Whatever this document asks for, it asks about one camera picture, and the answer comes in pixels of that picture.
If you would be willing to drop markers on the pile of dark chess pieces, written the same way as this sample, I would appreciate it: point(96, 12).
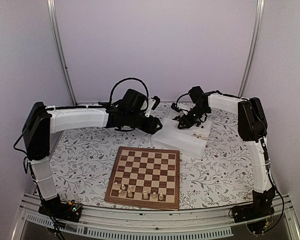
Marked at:
point(176, 117)

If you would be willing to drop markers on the front aluminium rail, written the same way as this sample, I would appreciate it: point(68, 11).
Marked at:
point(191, 224)

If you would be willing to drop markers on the floral patterned table mat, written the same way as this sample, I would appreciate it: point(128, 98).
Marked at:
point(223, 174)

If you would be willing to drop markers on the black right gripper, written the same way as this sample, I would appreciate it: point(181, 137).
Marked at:
point(188, 125)

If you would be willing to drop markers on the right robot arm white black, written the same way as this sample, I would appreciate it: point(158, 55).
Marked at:
point(252, 129)

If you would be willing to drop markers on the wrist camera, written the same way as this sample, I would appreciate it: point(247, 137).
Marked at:
point(151, 104)
point(180, 108)

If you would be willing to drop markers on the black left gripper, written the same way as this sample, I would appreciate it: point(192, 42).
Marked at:
point(153, 123)

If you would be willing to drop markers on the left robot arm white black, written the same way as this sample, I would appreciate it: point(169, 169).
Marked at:
point(43, 121)

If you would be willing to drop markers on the aluminium frame post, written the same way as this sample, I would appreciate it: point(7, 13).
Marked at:
point(51, 7)
point(258, 19)

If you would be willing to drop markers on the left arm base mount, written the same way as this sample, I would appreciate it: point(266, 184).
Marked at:
point(55, 208)

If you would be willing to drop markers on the left aluminium frame post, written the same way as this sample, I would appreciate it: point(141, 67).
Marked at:
point(51, 7)

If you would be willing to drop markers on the light chess knight piece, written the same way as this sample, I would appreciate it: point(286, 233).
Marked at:
point(121, 192)

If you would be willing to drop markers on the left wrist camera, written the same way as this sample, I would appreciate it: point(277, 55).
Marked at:
point(151, 104)

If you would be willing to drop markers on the white plastic divided tray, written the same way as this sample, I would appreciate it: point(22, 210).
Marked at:
point(170, 137)

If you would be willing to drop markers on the right aluminium frame post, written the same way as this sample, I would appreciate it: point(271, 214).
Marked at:
point(258, 19)

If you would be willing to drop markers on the light chess queen piece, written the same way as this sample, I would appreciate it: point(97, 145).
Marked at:
point(145, 195)

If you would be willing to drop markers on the wooden chess board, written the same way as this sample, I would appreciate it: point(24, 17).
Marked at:
point(152, 170)

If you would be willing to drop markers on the light chess piece bishop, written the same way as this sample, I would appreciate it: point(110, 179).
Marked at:
point(154, 195)

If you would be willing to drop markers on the light chess piece rook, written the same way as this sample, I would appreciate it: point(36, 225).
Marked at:
point(129, 194)

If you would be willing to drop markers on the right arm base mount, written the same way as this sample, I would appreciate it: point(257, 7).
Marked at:
point(256, 215)

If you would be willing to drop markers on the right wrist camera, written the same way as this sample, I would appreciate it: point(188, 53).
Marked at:
point(180, 108)

